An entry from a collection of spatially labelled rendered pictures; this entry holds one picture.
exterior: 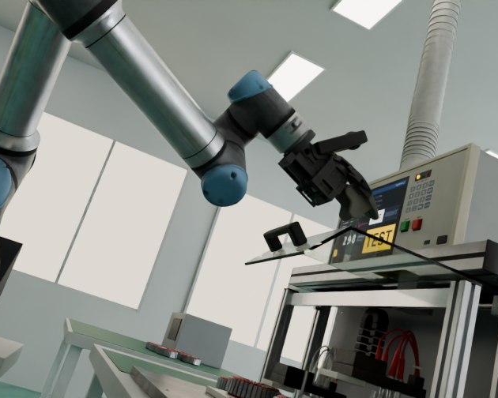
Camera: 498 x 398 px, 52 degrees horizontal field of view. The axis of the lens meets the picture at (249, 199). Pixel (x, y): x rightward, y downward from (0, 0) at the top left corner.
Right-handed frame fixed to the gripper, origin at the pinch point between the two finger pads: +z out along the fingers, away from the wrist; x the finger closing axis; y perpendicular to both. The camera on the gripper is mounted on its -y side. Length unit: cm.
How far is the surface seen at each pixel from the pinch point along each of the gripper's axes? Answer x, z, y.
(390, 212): -6.0, 4.9, -6.2
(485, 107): -227, 96, -279
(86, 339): -153, -10, 54
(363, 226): -16.0, 5.6, -4.9
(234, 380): -18.6, 5.9, 38.5
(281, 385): -17.5, 14.0, 32.9
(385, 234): -6.2, 6.9, -2.0
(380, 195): -11.7, 2.8, -10.9
